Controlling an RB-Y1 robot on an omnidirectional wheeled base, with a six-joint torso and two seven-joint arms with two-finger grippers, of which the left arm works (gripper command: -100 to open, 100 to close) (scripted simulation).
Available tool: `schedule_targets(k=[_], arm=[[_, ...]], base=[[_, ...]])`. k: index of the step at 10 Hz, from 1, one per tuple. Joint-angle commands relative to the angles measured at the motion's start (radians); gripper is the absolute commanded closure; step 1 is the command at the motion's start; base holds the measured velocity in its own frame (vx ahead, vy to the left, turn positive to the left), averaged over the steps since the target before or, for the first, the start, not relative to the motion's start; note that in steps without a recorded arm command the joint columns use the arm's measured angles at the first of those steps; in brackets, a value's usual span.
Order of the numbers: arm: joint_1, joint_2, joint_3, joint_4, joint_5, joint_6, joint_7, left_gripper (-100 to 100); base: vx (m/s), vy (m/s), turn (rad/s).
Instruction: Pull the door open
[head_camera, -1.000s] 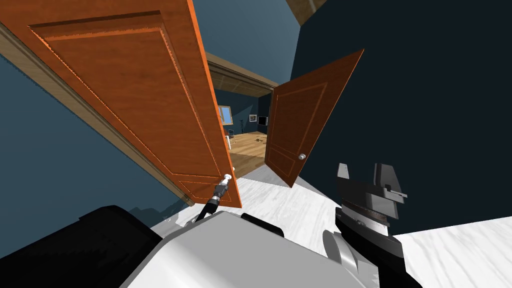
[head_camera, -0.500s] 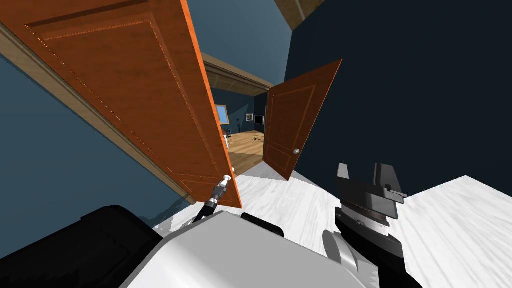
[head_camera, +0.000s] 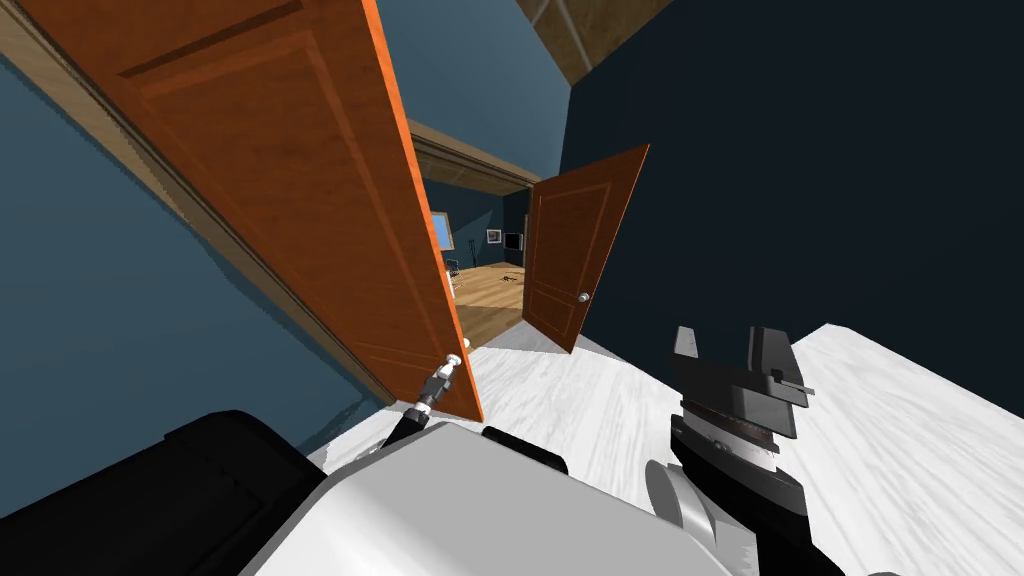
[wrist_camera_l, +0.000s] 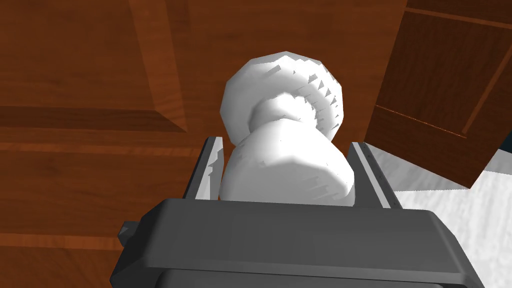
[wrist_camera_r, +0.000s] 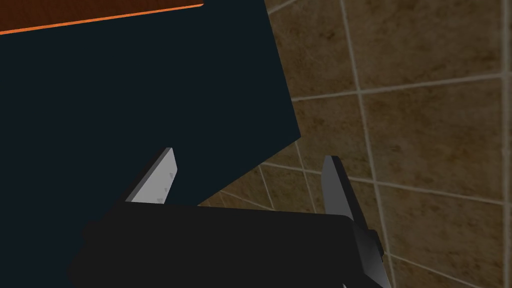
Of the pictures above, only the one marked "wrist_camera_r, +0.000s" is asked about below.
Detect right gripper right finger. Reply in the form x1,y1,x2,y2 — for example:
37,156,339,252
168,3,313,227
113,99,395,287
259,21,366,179
321,155,369,231

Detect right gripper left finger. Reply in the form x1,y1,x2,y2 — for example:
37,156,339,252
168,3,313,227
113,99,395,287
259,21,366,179
123,146,178,205

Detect dark blue cabinet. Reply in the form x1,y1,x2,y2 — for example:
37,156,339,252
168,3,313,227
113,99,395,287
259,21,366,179
0,0,302,288

